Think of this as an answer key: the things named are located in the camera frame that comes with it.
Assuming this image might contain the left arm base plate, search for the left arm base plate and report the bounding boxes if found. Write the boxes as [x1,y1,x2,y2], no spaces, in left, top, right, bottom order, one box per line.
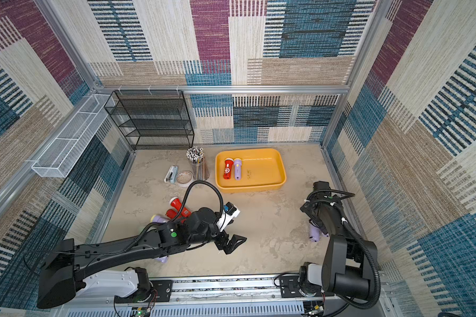
[115,279,173,304]

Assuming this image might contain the grey white stapler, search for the grey white stapler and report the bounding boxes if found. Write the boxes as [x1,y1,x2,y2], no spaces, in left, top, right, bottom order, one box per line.
[164,165,178,184]

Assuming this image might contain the aluminium front rail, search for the aluminium front rail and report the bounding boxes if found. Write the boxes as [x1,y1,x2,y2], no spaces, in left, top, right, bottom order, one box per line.
[55,271,390,306]

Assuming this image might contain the purple flashlight yellow head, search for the purple flashlight yellow head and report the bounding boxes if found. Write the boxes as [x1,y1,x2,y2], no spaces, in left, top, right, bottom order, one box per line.
[234,158,243,180]

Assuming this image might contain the yellow plastic storage tray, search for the yellow plastic storage tray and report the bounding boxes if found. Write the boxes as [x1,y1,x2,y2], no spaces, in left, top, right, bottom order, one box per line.
[215,148,287,194]

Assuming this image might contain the white wire mesh basket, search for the white wire mesh basket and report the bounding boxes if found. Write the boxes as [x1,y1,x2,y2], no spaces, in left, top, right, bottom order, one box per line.
[32,94,109,178]

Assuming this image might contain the mesh cup of pencils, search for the mesh cup of pencils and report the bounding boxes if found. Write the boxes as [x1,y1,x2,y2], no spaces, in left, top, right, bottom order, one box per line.
[186,147,210,181]

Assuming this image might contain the red flashlight upper left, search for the red flashlight upper left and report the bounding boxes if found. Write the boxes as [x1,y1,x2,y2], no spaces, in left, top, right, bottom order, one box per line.
[169,197,191,217]

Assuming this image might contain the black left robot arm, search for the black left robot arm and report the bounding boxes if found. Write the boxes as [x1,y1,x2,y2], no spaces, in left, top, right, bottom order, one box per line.
[34,180,247,309]

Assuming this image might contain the beige tape roll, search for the beige tape roll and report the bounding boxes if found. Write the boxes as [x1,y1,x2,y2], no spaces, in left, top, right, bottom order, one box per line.
[176,170,194,188]

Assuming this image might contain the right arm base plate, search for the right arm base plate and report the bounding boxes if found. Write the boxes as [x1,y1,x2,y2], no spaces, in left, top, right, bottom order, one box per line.
[274,273,315,299]

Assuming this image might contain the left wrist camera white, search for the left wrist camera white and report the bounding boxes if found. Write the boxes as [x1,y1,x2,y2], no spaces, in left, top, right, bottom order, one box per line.
[217,202,240,232]

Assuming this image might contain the red flashlight white flower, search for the red flashlight white flower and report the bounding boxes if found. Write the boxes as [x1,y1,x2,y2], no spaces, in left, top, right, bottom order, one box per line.
[223,158,234,180]

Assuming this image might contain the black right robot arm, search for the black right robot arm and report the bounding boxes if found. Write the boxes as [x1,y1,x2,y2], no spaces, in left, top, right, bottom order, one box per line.
[298,181,381,310]

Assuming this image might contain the black wire mesh shelf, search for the black wire mesh shelf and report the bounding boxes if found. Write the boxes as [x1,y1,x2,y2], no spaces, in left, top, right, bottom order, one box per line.
[104,90,194,151]

